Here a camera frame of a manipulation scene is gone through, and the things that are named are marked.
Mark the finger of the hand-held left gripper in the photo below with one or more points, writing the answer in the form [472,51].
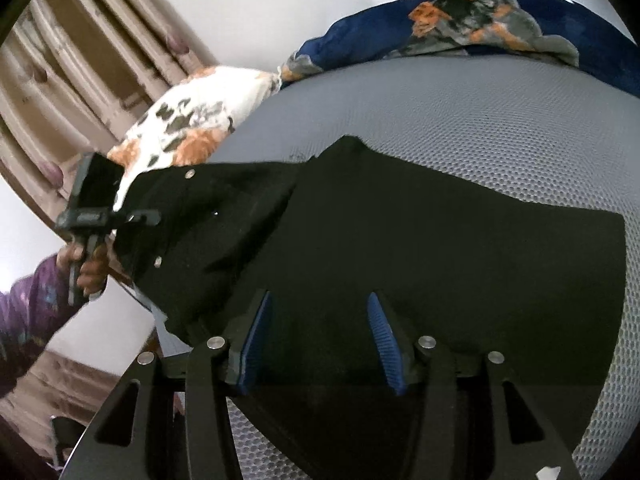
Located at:
[145,218]

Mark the blue printed blanket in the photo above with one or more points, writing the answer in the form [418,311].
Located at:
[380,35]

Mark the beige flowered curtain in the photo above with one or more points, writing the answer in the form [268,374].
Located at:
[75,75]

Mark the brown wooden board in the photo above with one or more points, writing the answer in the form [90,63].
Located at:
[65,375]

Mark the grey mesh mat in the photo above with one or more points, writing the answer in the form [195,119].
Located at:
[475,120]

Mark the person's left forearm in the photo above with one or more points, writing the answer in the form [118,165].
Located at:
[30,320]

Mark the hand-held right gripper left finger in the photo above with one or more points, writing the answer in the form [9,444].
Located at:
[255,345]

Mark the black pants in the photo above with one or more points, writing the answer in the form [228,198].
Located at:
[400,235]

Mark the person's left hand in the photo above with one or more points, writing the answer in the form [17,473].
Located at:
[92,270]

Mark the white orange printed pillow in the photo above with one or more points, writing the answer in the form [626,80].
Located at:
[200,105]

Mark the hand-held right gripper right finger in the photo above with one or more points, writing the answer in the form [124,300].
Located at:
[387,345]

